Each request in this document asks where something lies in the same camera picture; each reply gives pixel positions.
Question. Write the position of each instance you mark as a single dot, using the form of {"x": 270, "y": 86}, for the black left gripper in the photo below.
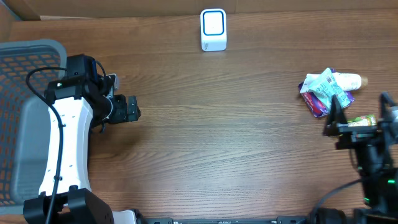
{"x": 125, "y": 109}

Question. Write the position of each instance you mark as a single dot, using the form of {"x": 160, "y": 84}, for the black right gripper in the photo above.
{"x": 359, "y": 131}

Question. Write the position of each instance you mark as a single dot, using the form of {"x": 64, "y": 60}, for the green yellow snack packet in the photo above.
{"x": 366, "y": 120}

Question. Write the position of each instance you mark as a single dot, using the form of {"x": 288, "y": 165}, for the white tube with gold cap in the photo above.
{"x": 347, "y": 81}

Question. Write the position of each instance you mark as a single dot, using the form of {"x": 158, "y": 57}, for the teal wet wipes pack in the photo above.
{"x": 325, "y": 87}

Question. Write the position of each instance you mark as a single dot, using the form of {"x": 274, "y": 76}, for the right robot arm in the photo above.
{"x": 375, "y": 166}

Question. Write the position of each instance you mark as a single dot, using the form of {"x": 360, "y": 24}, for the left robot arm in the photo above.
{"x": 82, "y": 99}

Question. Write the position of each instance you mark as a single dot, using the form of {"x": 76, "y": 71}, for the white barcode scanner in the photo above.
{"x": 213, "y": 30}

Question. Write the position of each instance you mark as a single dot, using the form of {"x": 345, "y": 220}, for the grey plastic mesh basket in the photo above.
{"x": 25, "y": 122}

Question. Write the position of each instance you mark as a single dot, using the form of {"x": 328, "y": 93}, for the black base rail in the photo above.
{"x": 141, "y": 219}

